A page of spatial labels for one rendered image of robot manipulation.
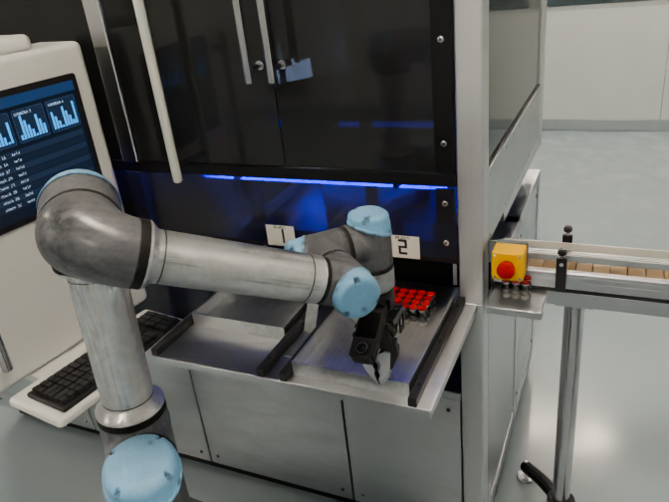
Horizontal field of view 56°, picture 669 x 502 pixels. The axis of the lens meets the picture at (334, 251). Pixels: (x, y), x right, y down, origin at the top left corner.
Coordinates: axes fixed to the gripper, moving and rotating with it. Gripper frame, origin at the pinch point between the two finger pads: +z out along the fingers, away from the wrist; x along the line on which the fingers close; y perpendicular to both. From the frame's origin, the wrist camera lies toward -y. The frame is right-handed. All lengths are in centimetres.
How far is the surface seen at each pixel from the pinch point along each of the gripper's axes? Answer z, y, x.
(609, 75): 43, 499, -22
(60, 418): 11, -19, 70
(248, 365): 3.6, 1.7, 31.8
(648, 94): 59, 499, -54
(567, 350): 23, 53, -31
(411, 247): -10.5, 38.4, 4.8
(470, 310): 3.6, 36.0, -9.8
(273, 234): -11, 38, 43
